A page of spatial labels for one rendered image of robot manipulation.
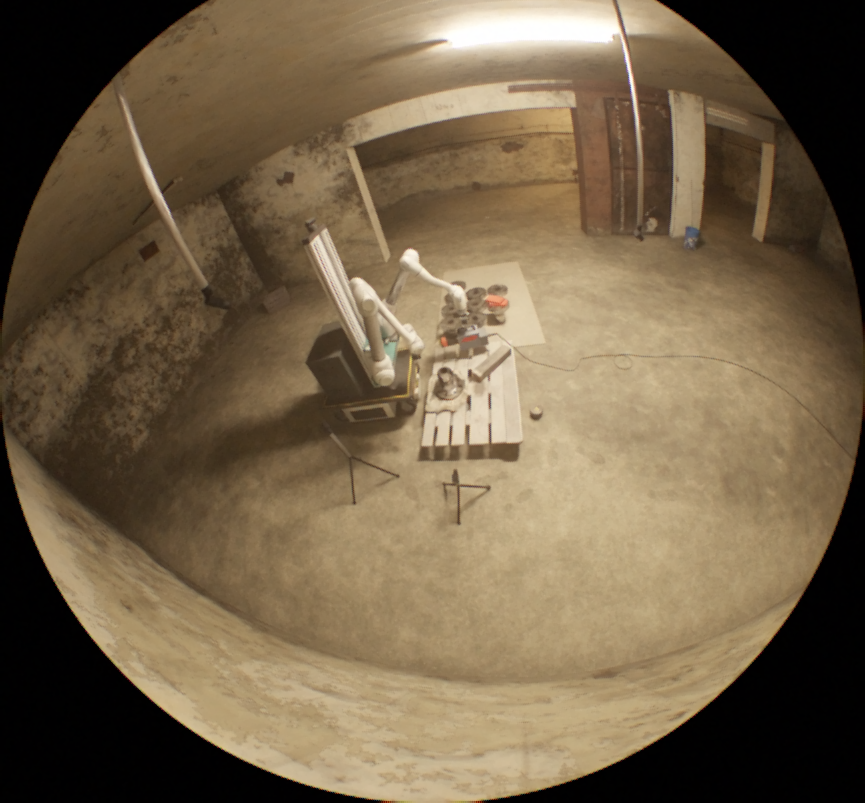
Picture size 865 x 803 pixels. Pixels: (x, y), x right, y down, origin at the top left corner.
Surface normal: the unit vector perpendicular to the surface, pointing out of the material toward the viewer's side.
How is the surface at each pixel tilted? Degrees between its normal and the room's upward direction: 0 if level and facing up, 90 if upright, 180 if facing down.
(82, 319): 90
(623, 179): 90
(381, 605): 0
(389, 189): 90
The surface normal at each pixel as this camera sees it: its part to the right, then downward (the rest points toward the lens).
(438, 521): -0.24, -0.70
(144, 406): 0.97, -0.09
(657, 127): -0.11, 0.70
